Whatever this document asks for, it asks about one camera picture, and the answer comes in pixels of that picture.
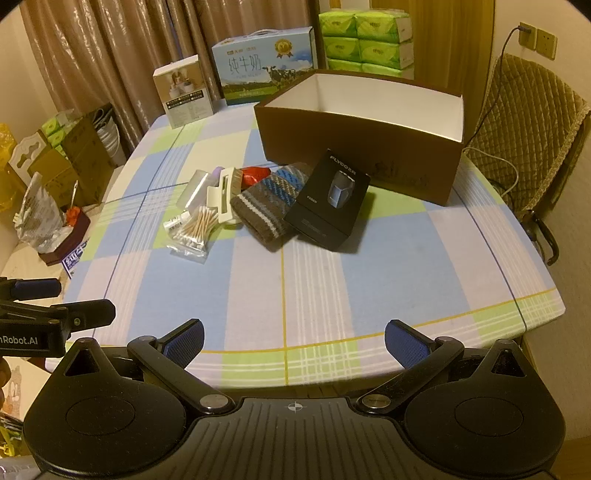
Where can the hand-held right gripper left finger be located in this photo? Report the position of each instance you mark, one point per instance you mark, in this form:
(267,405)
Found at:
(184,342)

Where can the small green tissue pile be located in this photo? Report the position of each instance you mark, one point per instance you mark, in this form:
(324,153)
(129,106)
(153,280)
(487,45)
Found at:
(55,131)

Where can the small white dropper bottle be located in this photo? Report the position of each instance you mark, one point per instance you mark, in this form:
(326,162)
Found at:
(175,223)

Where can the stack of white bowls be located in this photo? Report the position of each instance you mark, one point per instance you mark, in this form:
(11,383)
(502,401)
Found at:
(108,134)

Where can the black shaver box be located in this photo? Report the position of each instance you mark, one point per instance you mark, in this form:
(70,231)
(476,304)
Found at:
(323,207)

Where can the white appliance box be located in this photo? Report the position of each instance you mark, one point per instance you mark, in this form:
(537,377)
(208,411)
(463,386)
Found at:
(184,92)

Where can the plain brown carton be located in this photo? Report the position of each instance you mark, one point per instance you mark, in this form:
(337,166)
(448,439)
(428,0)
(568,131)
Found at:
(83,157)

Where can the wooden door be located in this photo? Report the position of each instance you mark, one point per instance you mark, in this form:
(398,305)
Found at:
(452,46)

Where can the blue white printed box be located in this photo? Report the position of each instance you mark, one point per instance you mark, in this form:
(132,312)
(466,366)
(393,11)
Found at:
(76,258)

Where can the yellow plastic bag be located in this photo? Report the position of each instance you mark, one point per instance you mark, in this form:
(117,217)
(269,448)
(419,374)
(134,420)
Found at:
(7,170)

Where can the cotton swab bag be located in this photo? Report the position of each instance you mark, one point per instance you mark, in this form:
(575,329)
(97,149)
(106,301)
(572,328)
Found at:
(194,233)

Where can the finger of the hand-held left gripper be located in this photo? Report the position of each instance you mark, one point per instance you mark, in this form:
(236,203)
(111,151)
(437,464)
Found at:
(37,289)
(92,313)

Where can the milk carton gift box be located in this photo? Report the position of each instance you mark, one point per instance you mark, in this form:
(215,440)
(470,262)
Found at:
(258,69)

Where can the stack of green tissue packs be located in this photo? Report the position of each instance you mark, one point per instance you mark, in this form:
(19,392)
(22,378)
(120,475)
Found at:
(364,41)

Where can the silver foil bag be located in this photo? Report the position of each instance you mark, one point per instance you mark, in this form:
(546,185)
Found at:
(37,217)

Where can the purple tube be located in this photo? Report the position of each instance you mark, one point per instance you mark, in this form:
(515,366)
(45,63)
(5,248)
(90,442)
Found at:
(216,174)

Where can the white hair claw clip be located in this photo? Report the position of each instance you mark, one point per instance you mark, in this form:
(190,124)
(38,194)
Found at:
(221,203)

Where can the beige cardboard with white insert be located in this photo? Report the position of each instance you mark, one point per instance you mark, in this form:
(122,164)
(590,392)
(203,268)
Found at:
(27,157)

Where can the person's left hand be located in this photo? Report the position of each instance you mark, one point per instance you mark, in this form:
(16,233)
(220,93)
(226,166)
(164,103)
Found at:
(3,374)

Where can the beige curtain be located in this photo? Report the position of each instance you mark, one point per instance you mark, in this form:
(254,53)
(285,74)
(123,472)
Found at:
(115,55)

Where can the small orange object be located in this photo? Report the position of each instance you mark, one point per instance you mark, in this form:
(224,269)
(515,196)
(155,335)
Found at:
(74,217)

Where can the red candy packet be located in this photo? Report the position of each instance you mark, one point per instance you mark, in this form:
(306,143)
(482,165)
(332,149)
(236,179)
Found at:
(253,175)

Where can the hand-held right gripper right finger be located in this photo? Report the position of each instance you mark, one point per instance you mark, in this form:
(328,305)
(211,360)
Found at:
(406,345)

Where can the striped knit hat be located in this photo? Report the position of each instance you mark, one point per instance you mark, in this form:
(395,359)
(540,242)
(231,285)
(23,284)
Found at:
(263,207)

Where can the dark wooden box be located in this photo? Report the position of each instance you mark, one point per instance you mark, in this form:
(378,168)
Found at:
(64,240)

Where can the beige wall socket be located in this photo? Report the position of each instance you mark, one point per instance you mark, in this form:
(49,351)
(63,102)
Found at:
(527,36)
(546,45)

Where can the chair with quilted cover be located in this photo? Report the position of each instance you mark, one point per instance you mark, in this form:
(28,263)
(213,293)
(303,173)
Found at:
(521,120)

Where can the brown cardboard box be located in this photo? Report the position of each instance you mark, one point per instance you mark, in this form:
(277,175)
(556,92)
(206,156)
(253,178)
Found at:
(351,138)

